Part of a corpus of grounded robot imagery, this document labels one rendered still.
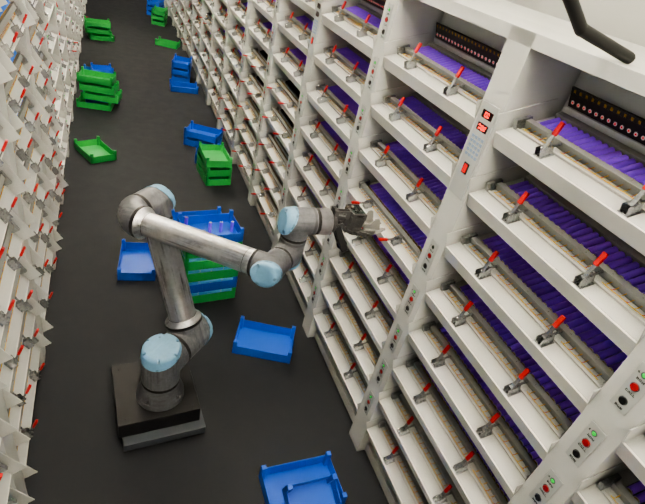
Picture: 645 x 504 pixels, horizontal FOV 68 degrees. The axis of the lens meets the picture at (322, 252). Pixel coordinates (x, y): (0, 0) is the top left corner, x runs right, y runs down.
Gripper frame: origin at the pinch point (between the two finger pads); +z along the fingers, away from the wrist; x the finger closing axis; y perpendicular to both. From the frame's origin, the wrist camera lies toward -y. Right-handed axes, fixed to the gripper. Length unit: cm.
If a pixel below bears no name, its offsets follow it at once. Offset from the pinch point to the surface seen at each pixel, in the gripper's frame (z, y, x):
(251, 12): 10, 20, 256
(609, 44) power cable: 4, 76, -47
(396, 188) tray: 9.9, 9.7, 12.0
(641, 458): 10, 10, -98
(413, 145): 8.5, 28.0, 9.5
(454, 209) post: 8.6, 21.2, -21.6
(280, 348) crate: -4, -103, 40
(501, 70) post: 7, 62, -18
